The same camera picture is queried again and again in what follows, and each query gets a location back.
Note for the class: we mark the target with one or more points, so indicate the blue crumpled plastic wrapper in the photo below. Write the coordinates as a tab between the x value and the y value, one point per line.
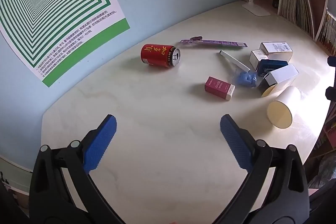
245	79

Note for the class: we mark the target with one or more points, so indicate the row of books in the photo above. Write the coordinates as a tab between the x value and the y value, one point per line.
295	7

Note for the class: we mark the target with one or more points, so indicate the red drink can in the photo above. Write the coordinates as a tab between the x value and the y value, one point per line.
157	55

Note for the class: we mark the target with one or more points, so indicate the red and white small box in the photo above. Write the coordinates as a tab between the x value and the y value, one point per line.
219	87

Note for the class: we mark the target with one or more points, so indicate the white tube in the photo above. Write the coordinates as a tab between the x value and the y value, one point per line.
233	60

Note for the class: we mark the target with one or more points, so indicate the white box with label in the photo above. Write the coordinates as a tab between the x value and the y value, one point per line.
277	48

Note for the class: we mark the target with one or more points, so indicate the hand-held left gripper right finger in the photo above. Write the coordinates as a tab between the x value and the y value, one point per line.
235	142

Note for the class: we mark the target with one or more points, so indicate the dark blue box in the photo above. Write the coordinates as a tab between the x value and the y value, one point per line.
271	65

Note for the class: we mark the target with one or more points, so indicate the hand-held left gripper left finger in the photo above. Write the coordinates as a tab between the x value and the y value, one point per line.
101	145

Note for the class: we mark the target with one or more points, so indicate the white and grey box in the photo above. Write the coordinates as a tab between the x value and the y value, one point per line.
282	75

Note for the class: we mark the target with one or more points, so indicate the purple toothbrush package card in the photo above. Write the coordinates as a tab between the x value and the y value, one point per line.
215	42

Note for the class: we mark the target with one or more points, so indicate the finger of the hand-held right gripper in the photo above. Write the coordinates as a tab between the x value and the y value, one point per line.
332	61
331	94

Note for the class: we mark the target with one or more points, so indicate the green striped wall poster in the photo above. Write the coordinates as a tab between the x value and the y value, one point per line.
52	3

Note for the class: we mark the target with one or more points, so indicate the white paper cup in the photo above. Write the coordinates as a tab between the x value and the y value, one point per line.
267	91
284	106

